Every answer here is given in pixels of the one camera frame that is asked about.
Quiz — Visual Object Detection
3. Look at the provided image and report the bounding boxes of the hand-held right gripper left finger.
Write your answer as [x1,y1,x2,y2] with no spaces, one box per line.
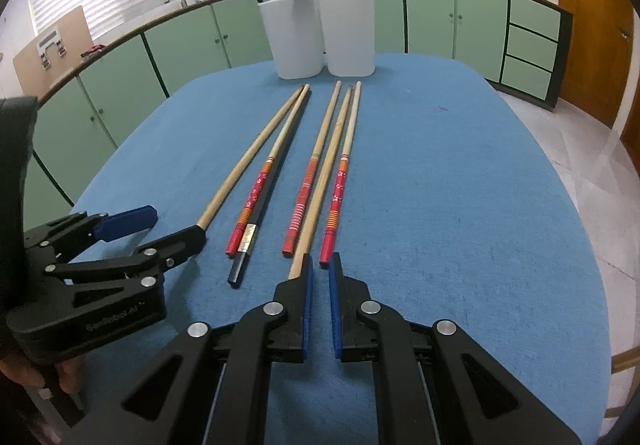
[62,254,315,445]

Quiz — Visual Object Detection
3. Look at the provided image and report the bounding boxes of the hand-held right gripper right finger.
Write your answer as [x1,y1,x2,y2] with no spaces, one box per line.
[328,252,583,445]

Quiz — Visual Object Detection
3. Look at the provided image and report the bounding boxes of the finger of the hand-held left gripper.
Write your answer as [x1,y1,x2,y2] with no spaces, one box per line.
[44,225,208,300]
[25,206,159,252]

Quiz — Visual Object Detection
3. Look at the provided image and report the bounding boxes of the dark chopstick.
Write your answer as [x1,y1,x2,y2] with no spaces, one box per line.
[227,195,268,286]

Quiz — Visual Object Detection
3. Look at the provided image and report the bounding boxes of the red floral chopstick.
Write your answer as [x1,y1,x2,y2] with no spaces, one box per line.
[225,85,312,258]
[320,81,362,268]

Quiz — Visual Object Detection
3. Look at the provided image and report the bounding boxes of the plain wooden chopstick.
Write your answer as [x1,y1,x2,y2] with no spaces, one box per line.
[197,85,308,231]
[289,86,353,281]

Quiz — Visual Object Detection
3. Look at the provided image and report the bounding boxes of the red striped chopstick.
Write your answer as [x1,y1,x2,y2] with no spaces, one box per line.
[281,81,343,256]

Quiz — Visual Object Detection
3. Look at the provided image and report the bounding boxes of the white double utensil holder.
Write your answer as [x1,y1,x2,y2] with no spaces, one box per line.
[257,0,377,80]

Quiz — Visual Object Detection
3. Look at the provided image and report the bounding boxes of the person's left hand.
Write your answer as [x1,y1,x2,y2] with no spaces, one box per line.
[0,356,86,394]

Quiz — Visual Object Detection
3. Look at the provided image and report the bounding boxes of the blue tablecloth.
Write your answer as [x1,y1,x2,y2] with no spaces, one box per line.
[70,52,613,445]

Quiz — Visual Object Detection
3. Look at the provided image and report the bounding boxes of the cardboard box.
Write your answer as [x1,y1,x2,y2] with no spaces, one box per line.
[12,6,91,98]

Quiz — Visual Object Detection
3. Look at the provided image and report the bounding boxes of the white clip device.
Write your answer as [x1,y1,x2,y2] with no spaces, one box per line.
[36,27,68,68]

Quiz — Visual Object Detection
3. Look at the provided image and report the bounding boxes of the green base cabinets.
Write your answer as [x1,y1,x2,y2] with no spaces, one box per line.
[0,0,573,246]

